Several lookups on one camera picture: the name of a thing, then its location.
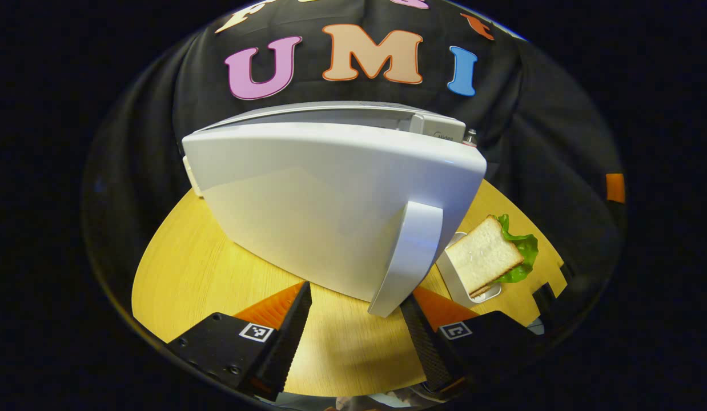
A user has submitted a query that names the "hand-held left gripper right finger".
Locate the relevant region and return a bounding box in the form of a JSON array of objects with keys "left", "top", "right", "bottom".
[{"left": 399, "top": 285, "right": 545, "bottom": 400}]

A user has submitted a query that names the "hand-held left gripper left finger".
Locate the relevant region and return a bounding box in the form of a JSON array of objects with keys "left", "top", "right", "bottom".
[{"left": 164, "top": 281, "right": 313, "bottom": 402}]

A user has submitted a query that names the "sandwich with green lettuce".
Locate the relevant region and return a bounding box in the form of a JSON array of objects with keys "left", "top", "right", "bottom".
[{"left": 445, "top": 214, "right": 540, "bottom": 297}]

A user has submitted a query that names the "white microwave oven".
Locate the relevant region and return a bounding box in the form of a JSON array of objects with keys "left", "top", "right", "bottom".
[{"left": 181, "top": 101, "right": 488, "bottom": 319}]

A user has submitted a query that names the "white rectangular plastic tray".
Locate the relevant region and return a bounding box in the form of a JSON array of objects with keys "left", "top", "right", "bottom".
[{"left": 435, "top": 231, "right": 503, "bottom": 309}]

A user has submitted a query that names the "dark angular object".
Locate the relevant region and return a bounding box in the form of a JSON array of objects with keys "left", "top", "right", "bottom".
[{"left": 533, "top": 263, "right": 577, "bottom": 332}]

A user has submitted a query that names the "black backdrop cloth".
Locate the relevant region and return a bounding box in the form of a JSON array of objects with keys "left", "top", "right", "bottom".
[{"left": 82, "top": 0, "right": 627, "bottom": 320}]

